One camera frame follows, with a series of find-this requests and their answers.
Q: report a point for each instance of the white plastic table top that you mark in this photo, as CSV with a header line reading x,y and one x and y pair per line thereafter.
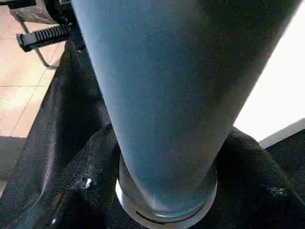
x,y
274,95

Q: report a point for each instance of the white plastic table leg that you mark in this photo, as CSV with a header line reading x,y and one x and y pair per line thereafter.
x,y
166,83

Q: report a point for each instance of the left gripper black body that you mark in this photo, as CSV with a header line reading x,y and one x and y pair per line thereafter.
x,y
40,37

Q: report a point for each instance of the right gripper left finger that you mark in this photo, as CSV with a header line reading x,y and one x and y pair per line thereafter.
x,y
81,181

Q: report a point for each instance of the black shiny mat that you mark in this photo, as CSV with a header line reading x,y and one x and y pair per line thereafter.
x,y
59,119

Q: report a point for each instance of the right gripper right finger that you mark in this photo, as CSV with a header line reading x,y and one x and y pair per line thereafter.
x,y
257,186

